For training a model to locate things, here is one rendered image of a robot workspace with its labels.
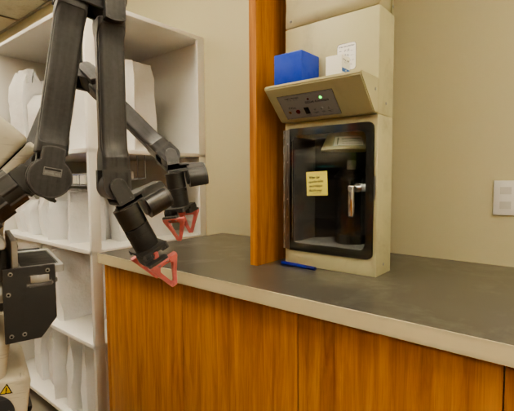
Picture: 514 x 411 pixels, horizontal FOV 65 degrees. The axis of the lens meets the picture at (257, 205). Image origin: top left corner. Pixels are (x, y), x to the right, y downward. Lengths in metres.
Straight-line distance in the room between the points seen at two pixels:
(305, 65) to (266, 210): 0.48
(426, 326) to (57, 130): 0.81
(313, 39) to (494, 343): 0.96
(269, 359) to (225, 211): 1.13
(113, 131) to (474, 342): 0.81
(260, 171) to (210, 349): 0.58
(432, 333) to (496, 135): 0.85
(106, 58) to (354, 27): 0.71
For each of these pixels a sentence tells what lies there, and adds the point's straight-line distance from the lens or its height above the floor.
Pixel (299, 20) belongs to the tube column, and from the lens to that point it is 1.41.
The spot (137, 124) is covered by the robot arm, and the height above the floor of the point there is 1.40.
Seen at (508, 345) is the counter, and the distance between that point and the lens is 0.86.
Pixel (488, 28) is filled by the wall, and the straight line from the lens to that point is 1.63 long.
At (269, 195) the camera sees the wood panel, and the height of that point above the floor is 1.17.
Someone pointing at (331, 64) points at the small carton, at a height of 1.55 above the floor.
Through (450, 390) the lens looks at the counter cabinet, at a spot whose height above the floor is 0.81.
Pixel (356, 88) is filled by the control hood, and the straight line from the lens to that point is 1.15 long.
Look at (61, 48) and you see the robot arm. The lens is 0.91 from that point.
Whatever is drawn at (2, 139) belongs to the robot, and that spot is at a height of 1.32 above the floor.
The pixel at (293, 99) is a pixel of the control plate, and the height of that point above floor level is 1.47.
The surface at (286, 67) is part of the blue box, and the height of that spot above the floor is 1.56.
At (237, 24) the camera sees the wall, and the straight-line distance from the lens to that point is 2.19.
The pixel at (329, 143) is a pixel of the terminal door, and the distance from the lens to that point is 1.25.
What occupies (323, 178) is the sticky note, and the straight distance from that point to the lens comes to 1.26.
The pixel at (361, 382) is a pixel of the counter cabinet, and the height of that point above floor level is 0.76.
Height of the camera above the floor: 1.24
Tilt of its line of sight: 4 degrees down
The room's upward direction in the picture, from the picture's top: straight up
